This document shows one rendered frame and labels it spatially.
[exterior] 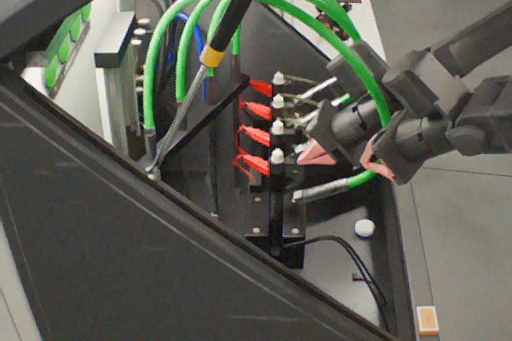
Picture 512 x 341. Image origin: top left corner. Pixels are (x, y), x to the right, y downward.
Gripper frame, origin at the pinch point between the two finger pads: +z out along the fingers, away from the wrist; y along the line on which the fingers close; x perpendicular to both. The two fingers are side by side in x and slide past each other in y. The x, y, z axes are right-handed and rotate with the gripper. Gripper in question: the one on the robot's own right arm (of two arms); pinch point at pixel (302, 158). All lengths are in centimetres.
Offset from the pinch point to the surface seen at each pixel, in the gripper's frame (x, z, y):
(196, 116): -6.5, 14.4, 14.5
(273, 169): 2.4, 3.7, 2.0
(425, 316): 15.7, -7.3, -27.4
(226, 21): 33, -30, 28
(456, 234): -111, 57, -105
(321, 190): 10.6, -6.4, -1.5
